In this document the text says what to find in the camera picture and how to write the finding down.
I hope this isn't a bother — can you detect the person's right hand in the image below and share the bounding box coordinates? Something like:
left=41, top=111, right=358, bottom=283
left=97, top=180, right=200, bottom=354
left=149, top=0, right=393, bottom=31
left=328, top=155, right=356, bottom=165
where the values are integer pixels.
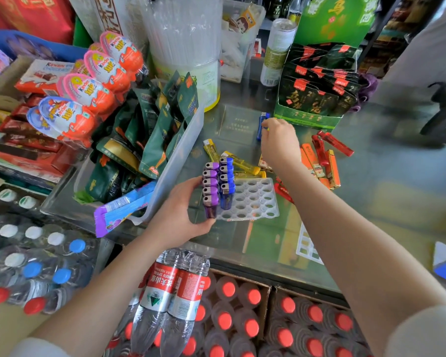
left=260, top=118, right=304, bottom=175

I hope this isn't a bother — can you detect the person's left hand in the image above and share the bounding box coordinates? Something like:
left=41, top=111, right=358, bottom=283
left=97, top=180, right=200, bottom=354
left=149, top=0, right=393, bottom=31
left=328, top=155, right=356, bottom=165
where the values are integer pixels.
left=143, top=177, right=217, bottom=254

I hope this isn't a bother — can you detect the white plastic lighter tray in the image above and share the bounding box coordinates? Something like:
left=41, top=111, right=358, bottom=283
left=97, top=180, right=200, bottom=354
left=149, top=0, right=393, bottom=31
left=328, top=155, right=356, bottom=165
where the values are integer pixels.
left=202, top=177, right=280, bottom=222

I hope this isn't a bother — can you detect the person's left forearm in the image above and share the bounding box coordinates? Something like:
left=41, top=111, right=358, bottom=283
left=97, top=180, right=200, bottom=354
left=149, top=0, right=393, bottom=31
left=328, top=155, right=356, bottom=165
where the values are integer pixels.
left=29, top=234, right=171, bottom=357

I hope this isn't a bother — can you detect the person's right forearm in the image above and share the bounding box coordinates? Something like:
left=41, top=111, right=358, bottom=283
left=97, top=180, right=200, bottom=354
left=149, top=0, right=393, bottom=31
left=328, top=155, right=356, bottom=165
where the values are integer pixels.
left=279, top=163, right=446, bottom=357

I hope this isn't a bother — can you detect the green paper card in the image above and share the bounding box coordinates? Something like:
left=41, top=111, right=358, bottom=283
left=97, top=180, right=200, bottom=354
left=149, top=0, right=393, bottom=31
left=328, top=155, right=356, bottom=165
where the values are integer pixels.
left=218, top=104, right=261, bottom=146

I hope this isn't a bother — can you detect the red lighter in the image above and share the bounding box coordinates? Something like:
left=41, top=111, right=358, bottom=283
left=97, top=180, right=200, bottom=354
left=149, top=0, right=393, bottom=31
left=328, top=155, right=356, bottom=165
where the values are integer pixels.
left=317, top=130, right=355, bottom=157
left=274, top=177, right=295, bottom=204
left=311, top=134, right=330, bottom=167

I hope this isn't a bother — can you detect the red label water bottle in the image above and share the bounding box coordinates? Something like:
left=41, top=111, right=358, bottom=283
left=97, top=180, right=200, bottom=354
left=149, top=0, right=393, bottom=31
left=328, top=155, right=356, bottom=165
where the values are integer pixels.
left=160, top=252, right=211, bottom=357
left=130, top=250, right=182, bottom=355

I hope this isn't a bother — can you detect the clear plastic bin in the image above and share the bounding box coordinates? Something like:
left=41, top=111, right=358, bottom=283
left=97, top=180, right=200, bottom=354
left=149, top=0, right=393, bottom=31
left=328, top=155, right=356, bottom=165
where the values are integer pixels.
left=40, top=102, right=205, bottom=235

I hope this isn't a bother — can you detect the stack of dark green packets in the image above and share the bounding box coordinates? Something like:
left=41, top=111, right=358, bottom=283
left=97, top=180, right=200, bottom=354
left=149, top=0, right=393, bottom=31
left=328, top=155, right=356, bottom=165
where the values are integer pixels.
left=278, top=43, right=361, bottom=117

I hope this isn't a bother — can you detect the purple candy packet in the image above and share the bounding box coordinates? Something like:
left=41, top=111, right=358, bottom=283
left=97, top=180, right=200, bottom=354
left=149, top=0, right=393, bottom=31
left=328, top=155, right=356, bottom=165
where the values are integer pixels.
left=94, top=180, right=158, bottom=238

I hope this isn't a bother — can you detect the white and green drink can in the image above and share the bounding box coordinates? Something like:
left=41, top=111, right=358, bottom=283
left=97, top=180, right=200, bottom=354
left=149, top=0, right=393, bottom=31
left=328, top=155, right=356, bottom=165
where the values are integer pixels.
left=260, top=18, right=297, bottom=87

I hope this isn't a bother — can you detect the brown cardboard box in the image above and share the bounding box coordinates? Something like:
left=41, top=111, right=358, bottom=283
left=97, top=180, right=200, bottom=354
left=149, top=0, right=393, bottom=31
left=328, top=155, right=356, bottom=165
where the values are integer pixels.
left=207, top=268, right=272, bottom=342
left=265, top=287, right=357, bottom=346

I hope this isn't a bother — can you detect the clear plastic box of sachets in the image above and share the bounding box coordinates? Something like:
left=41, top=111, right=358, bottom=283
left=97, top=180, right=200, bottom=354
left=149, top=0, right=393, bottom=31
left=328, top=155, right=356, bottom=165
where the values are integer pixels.
left=221, top=0, right=267, bottom=84

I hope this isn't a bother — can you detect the group of red cap bottles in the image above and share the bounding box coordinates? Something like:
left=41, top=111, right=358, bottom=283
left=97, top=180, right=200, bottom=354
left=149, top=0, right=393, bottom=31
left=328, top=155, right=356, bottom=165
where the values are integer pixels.
left=106, top=271, right=372, bottom=357

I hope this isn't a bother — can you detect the pile of green snack packets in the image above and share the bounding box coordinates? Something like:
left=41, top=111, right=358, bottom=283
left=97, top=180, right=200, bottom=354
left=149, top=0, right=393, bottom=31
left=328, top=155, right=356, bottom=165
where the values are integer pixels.
left=74, top=71, right=199, bottom=205

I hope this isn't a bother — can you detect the purple plastic bag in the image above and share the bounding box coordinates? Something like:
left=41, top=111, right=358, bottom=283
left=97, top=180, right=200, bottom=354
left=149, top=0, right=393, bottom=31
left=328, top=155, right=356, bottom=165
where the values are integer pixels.
left=351, top=73, right=379, bottom=113

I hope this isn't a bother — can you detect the clear tub of straws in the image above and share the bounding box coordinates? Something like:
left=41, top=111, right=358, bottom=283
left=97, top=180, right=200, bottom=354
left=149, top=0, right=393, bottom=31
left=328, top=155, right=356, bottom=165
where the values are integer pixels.
left=140, top=0, right=224, bottom=113

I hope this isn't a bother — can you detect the green cardboard display box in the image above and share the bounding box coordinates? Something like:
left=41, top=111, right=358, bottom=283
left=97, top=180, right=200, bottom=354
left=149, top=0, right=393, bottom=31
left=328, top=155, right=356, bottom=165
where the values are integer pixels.
left=274, top=0, right=380, bottom=132

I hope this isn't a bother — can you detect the shelf of goods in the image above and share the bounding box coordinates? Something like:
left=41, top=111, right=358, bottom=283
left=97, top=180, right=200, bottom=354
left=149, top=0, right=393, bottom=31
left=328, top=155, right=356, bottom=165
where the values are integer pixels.
left=359, top=0, right=437, bottom=79

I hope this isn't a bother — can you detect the black barcode scanner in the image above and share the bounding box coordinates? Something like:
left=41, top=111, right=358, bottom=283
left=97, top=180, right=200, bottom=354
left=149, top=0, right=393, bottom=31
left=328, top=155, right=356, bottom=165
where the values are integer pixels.
left=419, top=81, right=446, bottom=146

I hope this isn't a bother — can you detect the group of capped water bottles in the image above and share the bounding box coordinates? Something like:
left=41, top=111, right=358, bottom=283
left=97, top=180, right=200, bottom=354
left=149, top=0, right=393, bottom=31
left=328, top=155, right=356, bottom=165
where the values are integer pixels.
left=0, top=187, right=98, bottom=316

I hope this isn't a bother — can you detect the row of chocolate egg packs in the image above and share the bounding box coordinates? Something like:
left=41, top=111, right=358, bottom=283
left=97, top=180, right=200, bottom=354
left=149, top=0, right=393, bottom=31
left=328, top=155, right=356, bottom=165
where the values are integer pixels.
left=26, top=30, right=146, bottom=142

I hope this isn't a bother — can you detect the pile of red chocolate bars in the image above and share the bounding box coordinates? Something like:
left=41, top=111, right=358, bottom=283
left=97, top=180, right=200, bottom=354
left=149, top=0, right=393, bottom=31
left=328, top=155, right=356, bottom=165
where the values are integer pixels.
left=0, top=93, right=80, bottom=176

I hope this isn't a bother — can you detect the white and orange chocolate box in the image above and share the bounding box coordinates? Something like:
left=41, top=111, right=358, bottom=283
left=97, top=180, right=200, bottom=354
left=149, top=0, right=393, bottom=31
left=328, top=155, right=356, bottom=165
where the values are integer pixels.
left=14, top=59, right=76, bottom=95

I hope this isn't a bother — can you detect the red gift box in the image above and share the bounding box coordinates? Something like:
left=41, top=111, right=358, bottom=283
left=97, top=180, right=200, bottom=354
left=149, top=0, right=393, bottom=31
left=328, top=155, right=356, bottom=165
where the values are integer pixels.
left=0, top=0, right=76, bottom=45

